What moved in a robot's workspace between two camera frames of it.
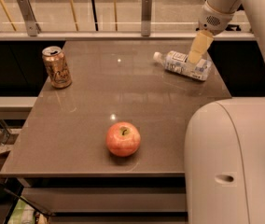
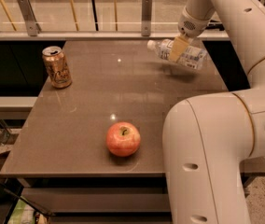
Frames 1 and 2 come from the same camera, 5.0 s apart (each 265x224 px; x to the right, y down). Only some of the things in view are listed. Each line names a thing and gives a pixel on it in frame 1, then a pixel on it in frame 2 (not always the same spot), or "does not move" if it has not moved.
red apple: x=123 y=138 does not move
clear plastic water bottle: x=178 y=62 -> x=193 y=57
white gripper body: x=215 y=21 -> x=190 y=25
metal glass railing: x=102 y=17 does not move
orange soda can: x=57 y=66 does not move
